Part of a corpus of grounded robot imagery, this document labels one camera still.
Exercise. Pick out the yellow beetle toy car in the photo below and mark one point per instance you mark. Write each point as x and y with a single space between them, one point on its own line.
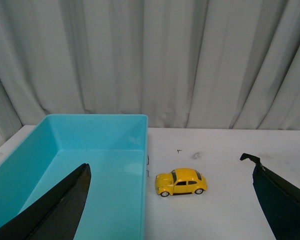
180 181

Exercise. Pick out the grey curtain backdrop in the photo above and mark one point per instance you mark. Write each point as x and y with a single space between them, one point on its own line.
207 64

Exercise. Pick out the turquoise plastic storage box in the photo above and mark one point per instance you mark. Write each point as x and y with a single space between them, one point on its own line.
114 146

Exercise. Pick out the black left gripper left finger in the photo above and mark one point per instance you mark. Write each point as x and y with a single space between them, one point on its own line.
55 215

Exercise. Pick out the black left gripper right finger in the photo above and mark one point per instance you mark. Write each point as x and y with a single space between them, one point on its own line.
279 200

